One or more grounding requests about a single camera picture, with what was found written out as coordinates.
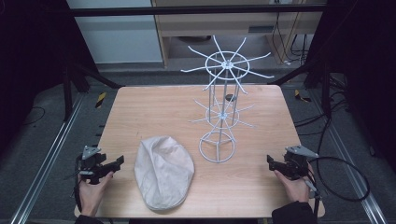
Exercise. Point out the beige flat cap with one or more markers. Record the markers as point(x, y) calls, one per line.
point(163, 174)

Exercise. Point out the black curtain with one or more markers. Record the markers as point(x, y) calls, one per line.
point(31, 62)
point(367, 77)

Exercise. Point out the black metal stand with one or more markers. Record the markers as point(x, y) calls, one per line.
point(325, 90)
point(67, 93)

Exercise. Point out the person's left hand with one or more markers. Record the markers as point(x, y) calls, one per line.
point(91, 194)

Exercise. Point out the yellow black striped tape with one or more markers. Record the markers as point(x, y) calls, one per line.
point(100, 100)
point(301, 96)

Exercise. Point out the wooden desk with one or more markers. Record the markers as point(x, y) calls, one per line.
point(218, 26)

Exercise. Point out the small dark object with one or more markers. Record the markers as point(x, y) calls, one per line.
point(230, 97)

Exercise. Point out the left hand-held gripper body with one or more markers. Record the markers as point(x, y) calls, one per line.
point(91, 163)

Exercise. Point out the black horizontal frame bar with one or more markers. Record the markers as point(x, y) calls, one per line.
point(186, 11)

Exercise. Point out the white cabinet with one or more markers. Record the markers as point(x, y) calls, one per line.
point(115, 40)

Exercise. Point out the person's right hand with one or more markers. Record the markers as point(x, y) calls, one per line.
point(295, 188)

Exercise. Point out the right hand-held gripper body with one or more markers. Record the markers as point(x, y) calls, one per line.
point(297, 165)

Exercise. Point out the metal floor rail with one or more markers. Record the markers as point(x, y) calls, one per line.
point(53, 146)
point(345, 161)

